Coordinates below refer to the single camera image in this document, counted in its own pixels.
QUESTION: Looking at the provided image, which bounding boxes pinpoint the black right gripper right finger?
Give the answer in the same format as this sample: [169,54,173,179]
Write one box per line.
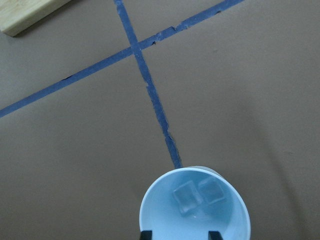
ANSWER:
[208,231,223,240]

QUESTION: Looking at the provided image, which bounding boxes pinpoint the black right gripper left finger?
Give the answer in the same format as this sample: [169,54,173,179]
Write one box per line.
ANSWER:
[139,230,153,240]

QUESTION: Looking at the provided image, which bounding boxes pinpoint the clear ice cube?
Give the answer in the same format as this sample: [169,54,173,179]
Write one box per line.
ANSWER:
[173,180,204,215]
[198,178,226,205]

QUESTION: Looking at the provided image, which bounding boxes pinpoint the light blue paper cup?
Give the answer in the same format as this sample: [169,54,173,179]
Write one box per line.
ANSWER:
[139,166,251,240]

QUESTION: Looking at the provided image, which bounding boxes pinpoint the wooden cutting board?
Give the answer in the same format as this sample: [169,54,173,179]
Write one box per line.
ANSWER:
[0,0,76,37]

